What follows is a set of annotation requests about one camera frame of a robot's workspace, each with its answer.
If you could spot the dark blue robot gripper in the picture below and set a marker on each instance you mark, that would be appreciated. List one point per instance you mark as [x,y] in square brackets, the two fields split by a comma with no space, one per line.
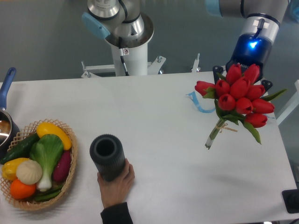
[248,51]

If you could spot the red tulip bouquet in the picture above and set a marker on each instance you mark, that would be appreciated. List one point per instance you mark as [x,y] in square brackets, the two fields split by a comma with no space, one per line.
[238,99]

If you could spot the dark grey ribbed vase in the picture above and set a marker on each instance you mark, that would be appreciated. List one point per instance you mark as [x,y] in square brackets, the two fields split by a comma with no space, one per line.
[107,153]

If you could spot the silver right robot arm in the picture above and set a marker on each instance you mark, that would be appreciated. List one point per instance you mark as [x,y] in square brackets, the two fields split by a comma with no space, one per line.
[262,22]

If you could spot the black sleeved forearm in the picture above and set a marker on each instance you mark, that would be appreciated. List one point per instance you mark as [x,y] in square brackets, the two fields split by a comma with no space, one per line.
[116,214]

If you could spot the person's bare hand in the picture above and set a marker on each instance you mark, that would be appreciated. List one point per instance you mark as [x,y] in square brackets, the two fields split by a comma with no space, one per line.
[116,191]

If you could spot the light blue ribbon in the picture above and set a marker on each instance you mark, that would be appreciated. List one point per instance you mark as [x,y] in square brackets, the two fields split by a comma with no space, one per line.
[195,101]

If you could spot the black device at edge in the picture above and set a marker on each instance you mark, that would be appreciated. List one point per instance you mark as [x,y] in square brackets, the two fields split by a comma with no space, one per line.
[291,200]

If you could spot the purple sweet potato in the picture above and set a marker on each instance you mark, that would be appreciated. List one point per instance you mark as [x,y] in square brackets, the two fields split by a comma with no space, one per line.
[61,170]

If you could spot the green bok choy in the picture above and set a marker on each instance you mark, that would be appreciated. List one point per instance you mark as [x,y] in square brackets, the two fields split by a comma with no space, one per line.
[47,152]

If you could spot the dark green cucumber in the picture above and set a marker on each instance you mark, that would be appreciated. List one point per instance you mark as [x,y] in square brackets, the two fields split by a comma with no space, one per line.
[21,149]

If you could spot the white steamed bun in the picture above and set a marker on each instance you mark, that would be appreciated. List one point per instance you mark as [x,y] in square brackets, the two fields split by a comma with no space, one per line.
[29,172]

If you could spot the green pea pods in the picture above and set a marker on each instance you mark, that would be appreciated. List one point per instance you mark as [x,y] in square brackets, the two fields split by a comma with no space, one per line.
[48,195]

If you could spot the woven wicker basket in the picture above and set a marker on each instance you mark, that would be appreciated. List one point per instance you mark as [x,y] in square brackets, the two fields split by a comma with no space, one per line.
[31,204]

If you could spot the orange fruit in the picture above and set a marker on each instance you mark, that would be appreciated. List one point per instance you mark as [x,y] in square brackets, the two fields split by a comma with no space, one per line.
[19,190]

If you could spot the yellow bell pepper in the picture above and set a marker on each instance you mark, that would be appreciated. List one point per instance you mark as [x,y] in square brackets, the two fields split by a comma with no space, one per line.
[10,167]

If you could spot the white frame at right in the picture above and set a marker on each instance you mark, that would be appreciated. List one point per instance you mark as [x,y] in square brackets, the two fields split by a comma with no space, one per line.
[292,103]

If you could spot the white metal mounting frame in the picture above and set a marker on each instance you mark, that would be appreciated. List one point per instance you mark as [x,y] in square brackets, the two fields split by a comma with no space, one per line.
[153,68]

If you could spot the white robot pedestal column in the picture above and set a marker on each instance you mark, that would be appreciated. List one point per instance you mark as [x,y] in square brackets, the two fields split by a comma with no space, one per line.
[135,59]

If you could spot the blue handled saucepan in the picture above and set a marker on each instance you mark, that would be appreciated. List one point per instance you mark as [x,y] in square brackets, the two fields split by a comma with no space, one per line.
[8,129]

